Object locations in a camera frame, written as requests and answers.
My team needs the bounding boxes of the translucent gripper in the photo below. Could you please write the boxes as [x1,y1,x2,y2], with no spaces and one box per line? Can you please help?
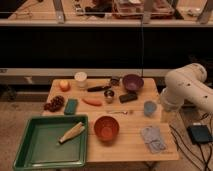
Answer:
[160,88,181,123]

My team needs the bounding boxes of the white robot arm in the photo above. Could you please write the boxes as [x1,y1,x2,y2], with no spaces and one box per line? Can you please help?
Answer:
[159,63,213,123]

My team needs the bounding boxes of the purple bowl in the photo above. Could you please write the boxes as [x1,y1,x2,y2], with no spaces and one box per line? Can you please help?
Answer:
[122,74,144,91]

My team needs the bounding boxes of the orange bowl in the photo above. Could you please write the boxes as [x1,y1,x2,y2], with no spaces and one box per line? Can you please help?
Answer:
[94,116,120,142]

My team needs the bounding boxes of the blue plastic cup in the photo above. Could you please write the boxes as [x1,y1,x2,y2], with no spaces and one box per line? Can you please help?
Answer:
[144,101,157,117]

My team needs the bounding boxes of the grey folded cloth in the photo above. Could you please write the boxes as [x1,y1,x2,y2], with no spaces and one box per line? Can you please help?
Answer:
[140,126,167,154]

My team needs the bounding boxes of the black foot pedal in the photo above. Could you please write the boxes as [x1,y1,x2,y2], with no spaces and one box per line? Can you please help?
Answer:
[187,125,212,144]

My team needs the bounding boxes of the black rectangular block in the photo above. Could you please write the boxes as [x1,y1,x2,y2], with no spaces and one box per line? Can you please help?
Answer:
[119,93,138,103]

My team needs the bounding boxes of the silver spoon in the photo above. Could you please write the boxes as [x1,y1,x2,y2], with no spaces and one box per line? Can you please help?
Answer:
[106,110,134,115]

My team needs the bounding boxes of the wooden cutting board table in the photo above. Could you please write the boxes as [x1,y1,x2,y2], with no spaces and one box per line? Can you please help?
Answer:
[47,78,179,163]

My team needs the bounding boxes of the small dark jar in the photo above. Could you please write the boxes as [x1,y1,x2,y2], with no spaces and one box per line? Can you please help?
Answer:
[110,76,120,86]

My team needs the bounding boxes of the small metal cup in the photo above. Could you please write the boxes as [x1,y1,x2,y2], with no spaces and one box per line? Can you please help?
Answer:
[104,90,115,103]

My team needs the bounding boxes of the corn cob with husk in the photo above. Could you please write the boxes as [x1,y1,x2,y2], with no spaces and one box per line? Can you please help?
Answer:
[59,122,85,144]

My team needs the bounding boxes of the white cup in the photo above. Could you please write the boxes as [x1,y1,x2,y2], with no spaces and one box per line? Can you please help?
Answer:
[74,72,87,89]

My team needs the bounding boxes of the green sponge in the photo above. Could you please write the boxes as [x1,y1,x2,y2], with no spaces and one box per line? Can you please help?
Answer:
[64,99,78,115]

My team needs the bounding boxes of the orange peach fruit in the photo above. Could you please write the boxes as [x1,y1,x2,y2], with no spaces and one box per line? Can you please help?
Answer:
[59,80,70,92]

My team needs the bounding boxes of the bunch of red grapes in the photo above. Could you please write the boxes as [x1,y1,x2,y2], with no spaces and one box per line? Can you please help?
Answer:
[44,95,65,112]

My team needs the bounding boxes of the green plastic tray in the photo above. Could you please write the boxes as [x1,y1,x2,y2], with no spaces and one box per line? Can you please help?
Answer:
[13,115,88,171]

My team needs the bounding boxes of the black cable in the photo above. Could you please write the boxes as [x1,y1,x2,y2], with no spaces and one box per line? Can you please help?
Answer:
[168,113,213,171]

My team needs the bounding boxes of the black handled knife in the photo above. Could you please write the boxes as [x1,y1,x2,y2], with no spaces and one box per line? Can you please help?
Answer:
[87,86,111,92]

